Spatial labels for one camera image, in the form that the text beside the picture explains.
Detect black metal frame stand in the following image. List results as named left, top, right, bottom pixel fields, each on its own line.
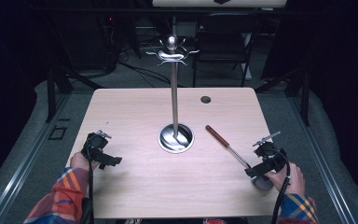
left=255, top=62, right=311, bottom=127
left=45, top=63, right=103, bottom=123

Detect black chair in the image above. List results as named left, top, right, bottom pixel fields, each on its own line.
left=192, top=12, right=261, bottom=88

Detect black floor cables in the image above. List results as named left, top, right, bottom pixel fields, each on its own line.
left=103, top=36, right=172, bottom=89

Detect person's left hand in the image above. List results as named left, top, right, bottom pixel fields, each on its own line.
left=69, top=151, right=101, bottom=172

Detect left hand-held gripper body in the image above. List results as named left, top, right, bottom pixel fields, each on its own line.
left=80, top=130, right=113, bottom=164

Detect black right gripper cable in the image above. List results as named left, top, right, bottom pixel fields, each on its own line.
left=270, top=148, right=292, bottom=224

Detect person's right hand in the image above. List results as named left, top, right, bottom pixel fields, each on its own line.
left=264, top=161, right=306, bottom=197

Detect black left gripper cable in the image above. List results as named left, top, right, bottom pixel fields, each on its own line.
left=79, top=136, right=95, bottom=224

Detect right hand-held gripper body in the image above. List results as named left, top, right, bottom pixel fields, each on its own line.
left=252, top=131, right=289, bottom=174

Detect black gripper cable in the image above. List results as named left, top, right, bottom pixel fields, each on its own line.
left=79, top=136, right=95, bottom=224
left=270, top=148, right=292, bottom=224

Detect aluminium floor rail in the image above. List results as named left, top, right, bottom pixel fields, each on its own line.
left=287, top=96, right=358, bottom=224
left=0, top=92, right=71, bottom=224

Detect metal utensil stand with hooks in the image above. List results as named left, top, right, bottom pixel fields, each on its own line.
left=145, top=35, right=200, bottom=155

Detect metal ladle with wooden handle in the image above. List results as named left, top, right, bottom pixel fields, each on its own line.
left=205, top=124, right=275, bottom=191

